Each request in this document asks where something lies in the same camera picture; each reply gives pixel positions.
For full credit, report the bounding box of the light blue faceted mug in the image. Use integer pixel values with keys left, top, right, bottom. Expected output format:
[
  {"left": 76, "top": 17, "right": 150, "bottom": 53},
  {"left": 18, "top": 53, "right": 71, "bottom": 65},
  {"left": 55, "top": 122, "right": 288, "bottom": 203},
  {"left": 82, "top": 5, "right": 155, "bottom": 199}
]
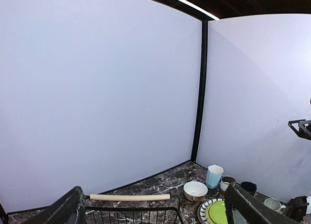
[{"left": 206, "top": 165, "right": 224, "bottom": 189}]

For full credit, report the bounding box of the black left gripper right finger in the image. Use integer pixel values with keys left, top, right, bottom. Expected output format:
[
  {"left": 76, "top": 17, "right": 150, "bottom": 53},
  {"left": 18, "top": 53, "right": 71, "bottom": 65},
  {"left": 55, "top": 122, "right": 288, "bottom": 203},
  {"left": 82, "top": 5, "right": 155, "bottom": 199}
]
[{"left": 225, "top": 184, "right": 298, "bottom": 224}]

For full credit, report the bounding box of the black wire dish rack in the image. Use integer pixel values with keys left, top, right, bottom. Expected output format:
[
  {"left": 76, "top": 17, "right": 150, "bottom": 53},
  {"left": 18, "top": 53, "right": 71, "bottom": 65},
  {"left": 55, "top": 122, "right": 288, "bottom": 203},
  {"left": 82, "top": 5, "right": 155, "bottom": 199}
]
[{"left": 83, "top": 196, "right": 184, "bottom": 224}]

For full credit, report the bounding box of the black frame post right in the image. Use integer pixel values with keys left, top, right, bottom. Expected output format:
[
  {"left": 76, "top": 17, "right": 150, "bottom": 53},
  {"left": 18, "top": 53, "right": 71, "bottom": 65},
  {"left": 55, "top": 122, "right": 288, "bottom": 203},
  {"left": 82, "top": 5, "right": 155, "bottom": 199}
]
[{"left": 190, "top": 20, "right": 208, "bottom": 162}]

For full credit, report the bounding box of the yellow ribbed plate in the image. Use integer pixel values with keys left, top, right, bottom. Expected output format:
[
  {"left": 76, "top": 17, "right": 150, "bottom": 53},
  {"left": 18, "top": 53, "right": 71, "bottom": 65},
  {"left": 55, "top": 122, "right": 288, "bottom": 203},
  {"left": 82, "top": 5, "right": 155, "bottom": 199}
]
[{"left": 205, "top": 203, "right": 216, "bottom": 224}]

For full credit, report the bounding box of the wooden rack handle far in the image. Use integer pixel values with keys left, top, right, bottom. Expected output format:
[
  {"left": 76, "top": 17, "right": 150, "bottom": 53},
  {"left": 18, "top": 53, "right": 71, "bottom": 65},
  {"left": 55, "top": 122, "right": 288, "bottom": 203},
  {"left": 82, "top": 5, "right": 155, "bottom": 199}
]
[{"left": 90, "top": 194, "right": 171, "bottom": 202}]

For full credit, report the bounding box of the beige patterned bowl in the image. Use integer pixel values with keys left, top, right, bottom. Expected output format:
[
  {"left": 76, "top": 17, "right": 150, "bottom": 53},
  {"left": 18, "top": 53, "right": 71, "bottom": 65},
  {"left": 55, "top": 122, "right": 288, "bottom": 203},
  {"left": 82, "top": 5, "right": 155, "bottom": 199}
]
[{"left": 183, "top": 181, "right": 208, "bottom": 202}]

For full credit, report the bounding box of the bright green plate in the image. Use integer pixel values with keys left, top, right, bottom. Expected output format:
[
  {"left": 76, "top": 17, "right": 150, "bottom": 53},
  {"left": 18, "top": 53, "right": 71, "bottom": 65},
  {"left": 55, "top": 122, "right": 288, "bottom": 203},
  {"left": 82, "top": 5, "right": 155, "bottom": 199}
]
[{"left": 208, "top": 201, "right": 228, "bottom": 224}]

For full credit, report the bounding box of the black white striped plate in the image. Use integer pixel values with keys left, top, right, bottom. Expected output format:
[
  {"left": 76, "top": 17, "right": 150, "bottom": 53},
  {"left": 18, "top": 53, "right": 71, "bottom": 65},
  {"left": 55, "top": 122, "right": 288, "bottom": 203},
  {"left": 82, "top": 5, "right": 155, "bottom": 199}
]
[{"left": 197, "top": 198, "right": 224, "bottom": 224}]

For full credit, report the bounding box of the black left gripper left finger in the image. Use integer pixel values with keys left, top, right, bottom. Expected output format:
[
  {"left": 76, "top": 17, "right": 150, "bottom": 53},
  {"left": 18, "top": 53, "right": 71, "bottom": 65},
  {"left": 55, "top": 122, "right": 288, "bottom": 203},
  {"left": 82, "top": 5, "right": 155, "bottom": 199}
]
[{"left": 23, "top": 186, "right": 86, "bottom": 224}]

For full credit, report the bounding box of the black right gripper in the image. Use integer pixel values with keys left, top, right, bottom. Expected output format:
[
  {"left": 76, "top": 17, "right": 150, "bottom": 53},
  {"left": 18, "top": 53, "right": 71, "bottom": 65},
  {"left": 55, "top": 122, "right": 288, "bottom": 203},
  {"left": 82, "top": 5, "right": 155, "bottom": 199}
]
[{"left": 288, "top": 120, "right": 311, "bottom": 139}]

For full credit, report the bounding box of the dark green mug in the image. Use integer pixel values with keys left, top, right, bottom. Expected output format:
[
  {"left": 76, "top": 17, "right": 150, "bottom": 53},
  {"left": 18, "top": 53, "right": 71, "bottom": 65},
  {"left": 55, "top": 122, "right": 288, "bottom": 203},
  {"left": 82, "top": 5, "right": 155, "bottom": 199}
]
[{"left": 241, "top": 181, "right": 257, "bottom": 196}]

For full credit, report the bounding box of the striped round mug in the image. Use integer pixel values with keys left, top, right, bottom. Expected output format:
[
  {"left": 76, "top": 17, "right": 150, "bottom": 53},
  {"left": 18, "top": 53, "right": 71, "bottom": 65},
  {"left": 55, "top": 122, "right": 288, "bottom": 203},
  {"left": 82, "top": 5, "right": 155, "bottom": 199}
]
[{"left": 264, "top": 198, "right": 286, "bottom": 214}]

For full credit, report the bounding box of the white steel tumbler cup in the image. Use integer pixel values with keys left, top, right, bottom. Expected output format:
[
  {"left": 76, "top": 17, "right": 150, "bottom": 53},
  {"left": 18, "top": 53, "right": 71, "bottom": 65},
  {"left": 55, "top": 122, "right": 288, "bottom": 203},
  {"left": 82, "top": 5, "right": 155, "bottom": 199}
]
[{"left": 219, "top": 176, "right": 236, "bottom": 196}]

